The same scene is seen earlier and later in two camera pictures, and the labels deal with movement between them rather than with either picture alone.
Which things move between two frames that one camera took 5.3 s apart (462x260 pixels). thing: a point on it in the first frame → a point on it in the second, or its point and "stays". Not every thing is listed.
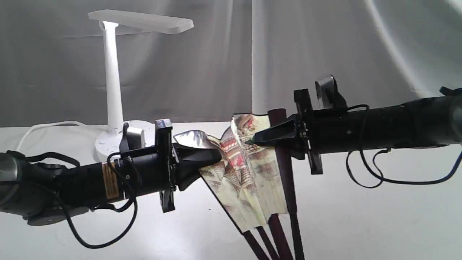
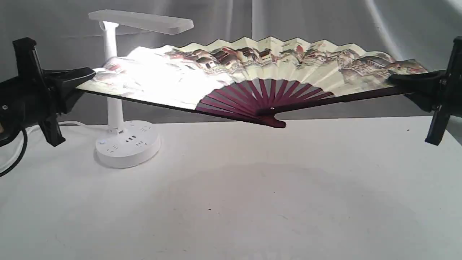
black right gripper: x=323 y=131 → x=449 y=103
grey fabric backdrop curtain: x=247 y=57 stays
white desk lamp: x=108 y=142 stays
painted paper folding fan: x=254 y=184 → x=266 y=80
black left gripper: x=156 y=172 → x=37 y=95
